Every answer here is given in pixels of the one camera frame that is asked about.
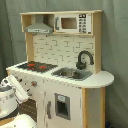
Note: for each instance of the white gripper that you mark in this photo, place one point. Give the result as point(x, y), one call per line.
point(20, 93)

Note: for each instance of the white toy microwave door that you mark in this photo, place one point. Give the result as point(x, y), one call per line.
point(66, 24)

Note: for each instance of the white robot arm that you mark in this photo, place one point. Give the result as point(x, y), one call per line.
point(11, 95)

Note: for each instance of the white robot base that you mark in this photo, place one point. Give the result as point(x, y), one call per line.
point(21, 121)

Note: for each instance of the wooden toy kitchen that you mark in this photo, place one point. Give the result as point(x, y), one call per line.
point(81, 50)

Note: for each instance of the red right stove knob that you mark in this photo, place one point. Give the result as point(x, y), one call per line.
point(34, 83)

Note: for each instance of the toy oven door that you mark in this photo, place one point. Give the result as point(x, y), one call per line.
point(29, 108)

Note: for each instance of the black toy stovetop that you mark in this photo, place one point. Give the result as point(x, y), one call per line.
point(37, 66)

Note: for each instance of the grey ice dispenser panel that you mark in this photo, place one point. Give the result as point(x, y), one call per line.
point(62, 106)

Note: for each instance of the grey toy sink basin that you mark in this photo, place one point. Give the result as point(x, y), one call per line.
point(70, 73)

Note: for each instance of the grey range hood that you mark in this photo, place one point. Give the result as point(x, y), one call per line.
point(41, 24)

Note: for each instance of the grey fridge door handle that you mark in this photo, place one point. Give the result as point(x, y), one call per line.
point(49, 109)

